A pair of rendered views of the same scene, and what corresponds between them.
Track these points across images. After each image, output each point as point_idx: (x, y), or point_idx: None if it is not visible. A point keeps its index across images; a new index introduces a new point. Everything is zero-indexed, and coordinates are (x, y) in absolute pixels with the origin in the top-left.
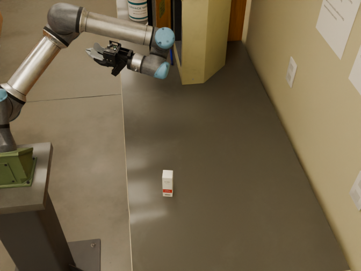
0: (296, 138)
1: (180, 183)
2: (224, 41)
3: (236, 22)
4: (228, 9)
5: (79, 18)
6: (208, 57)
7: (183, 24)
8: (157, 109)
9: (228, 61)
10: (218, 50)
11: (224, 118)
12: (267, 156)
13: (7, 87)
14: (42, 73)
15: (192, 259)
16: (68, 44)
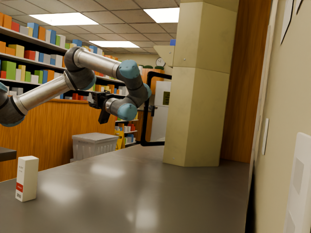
0: (258, 225)
1: (52, 198)
2: (216, 136)
3: (245, 143)
4: (221, 102)
5: (76, 49)
6: (191, 138)
7: (171, 95)
8: (120, 163)
9: (224, 166)
10: (208, 140)
11: (177, 184)
12: (194, 223)
13: (15, 95)
14: (45, 98)
15: None
16: (74, 84)
